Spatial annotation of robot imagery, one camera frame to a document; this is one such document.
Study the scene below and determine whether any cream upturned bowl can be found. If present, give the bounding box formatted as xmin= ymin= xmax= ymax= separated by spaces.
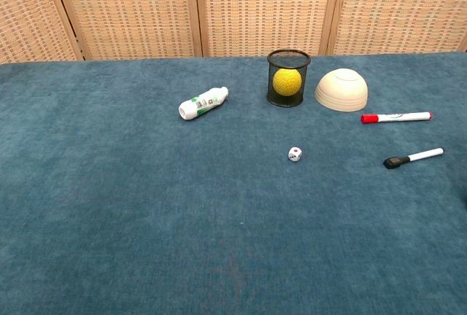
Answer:
xmin=314 ymin=68 xmax=369 ymax=113

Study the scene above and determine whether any blue table cloth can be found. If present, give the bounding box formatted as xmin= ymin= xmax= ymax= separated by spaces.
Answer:
xmin=0 ymin=51 xmax=467 ymax=315

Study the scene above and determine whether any white marker black cap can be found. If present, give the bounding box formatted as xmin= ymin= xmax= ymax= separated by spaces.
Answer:
xmin=382 ymin=147 xmax=445 ymax=171

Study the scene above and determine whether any black mesh pen holder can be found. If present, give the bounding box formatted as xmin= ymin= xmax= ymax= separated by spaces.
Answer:
xmin=266 ymin=49 xmax=312 ymax=108

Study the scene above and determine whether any white plastic bottle green label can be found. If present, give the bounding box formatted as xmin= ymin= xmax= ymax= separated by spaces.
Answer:
xmin=178 ymin=86 xmax=230 ymax=121

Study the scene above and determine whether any white marker red cap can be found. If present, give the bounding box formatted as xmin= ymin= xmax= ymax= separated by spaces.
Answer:
xmin=360 ymin=112 xmax=433 ymax=125

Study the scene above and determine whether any woven wooden folding screen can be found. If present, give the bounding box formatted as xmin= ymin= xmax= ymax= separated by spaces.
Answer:
xmin=0 ymin=0 xmax=467 ymax=65

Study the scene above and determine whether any yellow textured ball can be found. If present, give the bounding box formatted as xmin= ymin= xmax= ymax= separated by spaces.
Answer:
xmin=272 ymin=68 xmax=304 ymax=97

